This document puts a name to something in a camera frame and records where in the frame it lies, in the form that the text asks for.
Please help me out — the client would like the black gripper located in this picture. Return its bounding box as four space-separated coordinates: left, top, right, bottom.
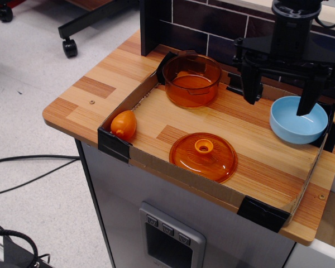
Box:
233 37 335 116

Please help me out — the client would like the orange glass pot lid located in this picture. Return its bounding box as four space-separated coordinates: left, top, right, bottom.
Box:
169 132 238 183

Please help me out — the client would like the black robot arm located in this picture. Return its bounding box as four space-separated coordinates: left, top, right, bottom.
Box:
233 1 335 116

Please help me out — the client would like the orange glass pot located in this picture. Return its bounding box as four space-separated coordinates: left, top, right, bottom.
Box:
162 50 222 108

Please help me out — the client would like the light blue bowl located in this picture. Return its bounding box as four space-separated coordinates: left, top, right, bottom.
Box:
269 96 329 145

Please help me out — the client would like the cardboard fence with black tape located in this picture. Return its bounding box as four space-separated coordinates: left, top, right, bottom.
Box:
95 47 335 240

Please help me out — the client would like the orange plastic carrot toy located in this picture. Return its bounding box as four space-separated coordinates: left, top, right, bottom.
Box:
111 111 137 140

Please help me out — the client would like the grey toy kitchen cabinet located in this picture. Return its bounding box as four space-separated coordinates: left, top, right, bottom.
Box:
76 141 295 267

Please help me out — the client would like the grey oven control panel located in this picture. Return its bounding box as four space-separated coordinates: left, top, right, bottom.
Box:
139 202 206 267

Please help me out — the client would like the black rolling chair base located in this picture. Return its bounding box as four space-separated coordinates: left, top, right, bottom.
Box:
58 0 139 58

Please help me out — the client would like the black caster wheel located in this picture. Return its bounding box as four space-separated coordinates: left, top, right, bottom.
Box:
0 5 13 23

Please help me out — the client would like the black floor cable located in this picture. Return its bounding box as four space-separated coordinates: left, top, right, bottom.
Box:
0 155 80 198

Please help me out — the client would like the black coiled cable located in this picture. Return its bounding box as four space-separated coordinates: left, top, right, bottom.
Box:
0 219 51 268

